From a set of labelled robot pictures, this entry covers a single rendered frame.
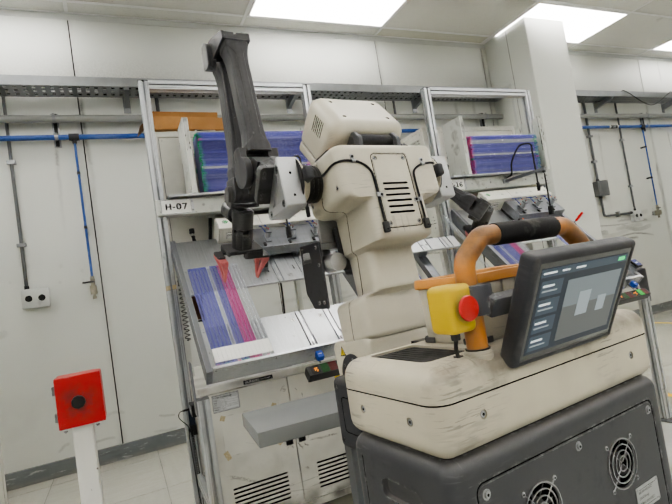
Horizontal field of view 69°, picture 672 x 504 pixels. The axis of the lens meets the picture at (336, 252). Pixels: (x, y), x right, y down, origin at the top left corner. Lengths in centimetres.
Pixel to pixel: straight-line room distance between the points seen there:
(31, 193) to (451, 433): 329
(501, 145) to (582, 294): 218
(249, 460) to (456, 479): 140
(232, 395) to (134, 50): 274
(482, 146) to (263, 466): 196
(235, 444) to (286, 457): 22
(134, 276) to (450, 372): 303
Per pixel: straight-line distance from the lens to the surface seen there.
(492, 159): 289
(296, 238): 211
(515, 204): 287
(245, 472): 206
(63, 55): 397
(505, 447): 79
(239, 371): 166
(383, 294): 111
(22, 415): 365
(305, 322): 181
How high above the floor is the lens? 96
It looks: 3 degrees up
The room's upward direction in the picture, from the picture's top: 9 degrees counter-clockwise
